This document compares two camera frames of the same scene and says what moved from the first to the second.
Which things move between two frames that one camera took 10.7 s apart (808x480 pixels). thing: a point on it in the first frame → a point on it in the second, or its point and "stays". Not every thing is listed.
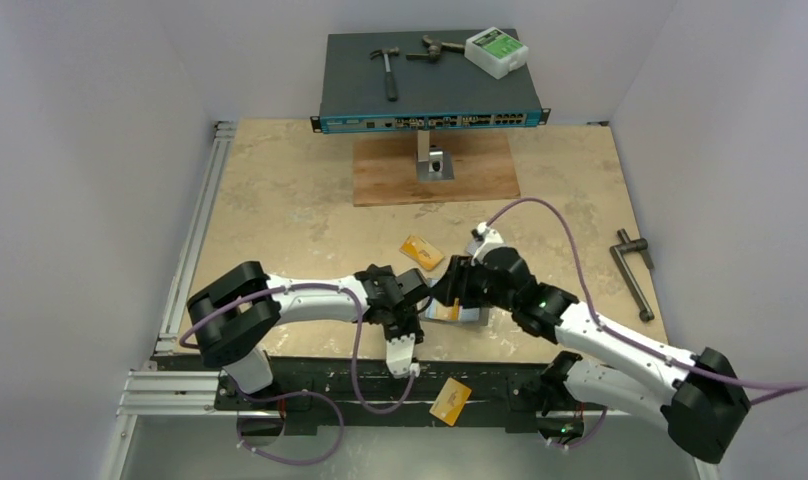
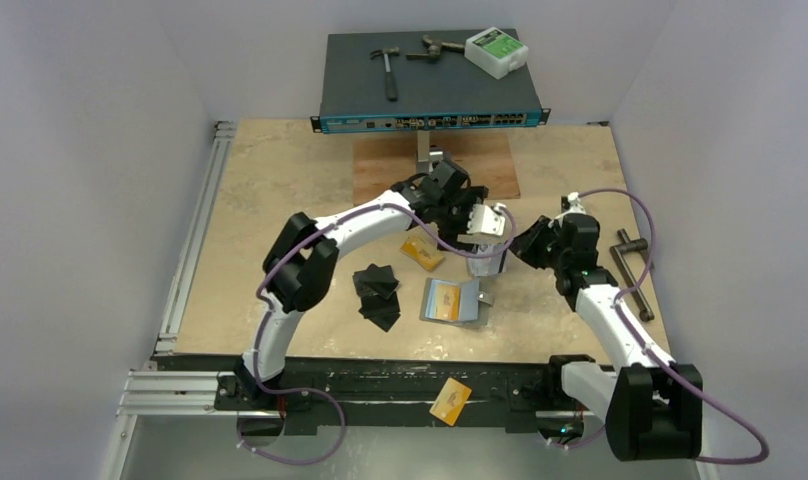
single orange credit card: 451,401 stays
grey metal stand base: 433,163 stays
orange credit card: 421,252 stays
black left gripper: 412,328 → 466,198
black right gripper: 459,282 → 533,240
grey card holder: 431,310 stays
